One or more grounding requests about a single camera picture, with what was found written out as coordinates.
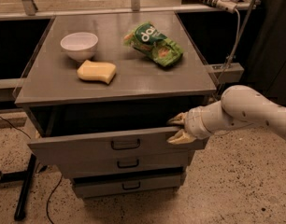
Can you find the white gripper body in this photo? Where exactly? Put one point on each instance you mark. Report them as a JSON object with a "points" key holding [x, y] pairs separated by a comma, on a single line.
{"points": [[193, 123]]}

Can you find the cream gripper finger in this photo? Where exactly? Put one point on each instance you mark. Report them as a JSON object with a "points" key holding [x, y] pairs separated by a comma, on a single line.
{"points": [[181, 137], [179, 119]]}

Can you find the grey top drawer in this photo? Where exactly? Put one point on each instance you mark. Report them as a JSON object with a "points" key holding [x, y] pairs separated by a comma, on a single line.
{"points": [[112, 145]]}

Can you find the grey drawer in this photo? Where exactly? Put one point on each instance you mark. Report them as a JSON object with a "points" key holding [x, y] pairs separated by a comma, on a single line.
{"points": [[126, 165], [112, 145], [98, 189]]}

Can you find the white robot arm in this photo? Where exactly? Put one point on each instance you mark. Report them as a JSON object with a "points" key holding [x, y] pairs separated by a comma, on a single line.
{"points": [[239, 107]]}

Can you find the grey drawer cabinet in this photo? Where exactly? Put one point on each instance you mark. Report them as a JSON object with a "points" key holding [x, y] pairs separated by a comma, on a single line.
{"points": [[142, 95]]}

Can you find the grey bottom drawer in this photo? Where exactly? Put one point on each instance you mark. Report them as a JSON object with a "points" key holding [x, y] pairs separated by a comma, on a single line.
{"points": [[98, 189]]}

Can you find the grey middle drawer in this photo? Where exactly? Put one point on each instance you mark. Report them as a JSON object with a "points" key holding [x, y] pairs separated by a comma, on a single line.
{"points": [[126, 165]]}

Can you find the green chip bag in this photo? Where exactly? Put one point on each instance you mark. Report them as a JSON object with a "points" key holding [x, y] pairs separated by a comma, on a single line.
{"points": [[153, 44]]}

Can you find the yellow sponge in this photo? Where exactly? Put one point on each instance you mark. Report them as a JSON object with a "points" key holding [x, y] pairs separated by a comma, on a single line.
{"points": [[97, 71]]}

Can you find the white bowl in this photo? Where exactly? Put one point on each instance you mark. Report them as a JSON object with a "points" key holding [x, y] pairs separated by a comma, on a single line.
{"points": [[80, 46]]}

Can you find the black stand leg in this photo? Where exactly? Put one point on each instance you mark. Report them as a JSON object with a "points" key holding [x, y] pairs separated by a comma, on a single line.
{"points": [[25, 177]]}

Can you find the grey metal bracket block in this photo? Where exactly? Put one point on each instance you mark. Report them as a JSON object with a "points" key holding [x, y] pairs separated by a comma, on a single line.
{"points": [[221, 75]]}

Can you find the metal frame rail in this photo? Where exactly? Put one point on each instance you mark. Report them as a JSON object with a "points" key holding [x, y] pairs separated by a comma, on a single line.
{"points": [[118, 8]]}

